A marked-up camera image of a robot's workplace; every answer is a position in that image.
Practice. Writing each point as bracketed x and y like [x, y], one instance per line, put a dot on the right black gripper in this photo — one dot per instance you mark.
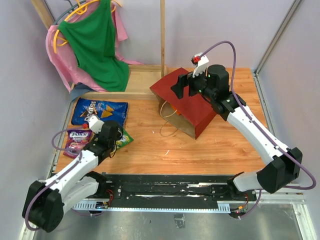
[184, 80]

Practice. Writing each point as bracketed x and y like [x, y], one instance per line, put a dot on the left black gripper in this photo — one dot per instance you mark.
[119, 134]

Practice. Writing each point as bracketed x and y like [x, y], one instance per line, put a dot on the yellow green candy bag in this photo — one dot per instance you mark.
[124, 140]

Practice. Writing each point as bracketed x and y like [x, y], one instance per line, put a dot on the blue Doritos chip bag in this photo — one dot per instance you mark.
[104, 110]

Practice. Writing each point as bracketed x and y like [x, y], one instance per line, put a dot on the red brown paper bag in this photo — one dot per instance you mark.
[196, 113]

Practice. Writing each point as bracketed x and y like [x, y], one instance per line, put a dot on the purple Tops candy bag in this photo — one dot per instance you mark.
[76, 141]

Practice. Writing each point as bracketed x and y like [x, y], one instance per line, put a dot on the orange Tops candy bag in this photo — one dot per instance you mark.
[175, 110]

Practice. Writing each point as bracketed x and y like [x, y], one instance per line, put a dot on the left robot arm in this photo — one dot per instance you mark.
[49, 200]

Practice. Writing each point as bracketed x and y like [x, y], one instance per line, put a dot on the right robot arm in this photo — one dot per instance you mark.
[281, 162]

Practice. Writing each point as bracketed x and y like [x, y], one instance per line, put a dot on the wooden clothes rack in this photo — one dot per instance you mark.
[141, 76]

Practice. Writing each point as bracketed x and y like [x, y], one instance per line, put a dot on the blue grey cloth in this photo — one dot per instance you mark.
[78, 90]

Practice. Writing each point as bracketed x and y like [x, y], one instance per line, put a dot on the green shirt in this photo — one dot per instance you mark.
[93, 40]

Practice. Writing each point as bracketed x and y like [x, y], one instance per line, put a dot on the yellow clothes hanger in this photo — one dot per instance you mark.
[82, 9]

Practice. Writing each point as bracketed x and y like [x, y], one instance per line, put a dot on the dark green clothes hanger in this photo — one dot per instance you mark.
[67, 8]

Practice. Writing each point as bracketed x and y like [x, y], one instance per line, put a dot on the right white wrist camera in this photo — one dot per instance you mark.
[201, 63]

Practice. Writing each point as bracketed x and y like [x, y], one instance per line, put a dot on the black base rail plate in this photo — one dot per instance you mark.
[165, 193]

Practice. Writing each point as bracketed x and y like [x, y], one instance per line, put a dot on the aluminium frame post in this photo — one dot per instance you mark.
[293, 9]

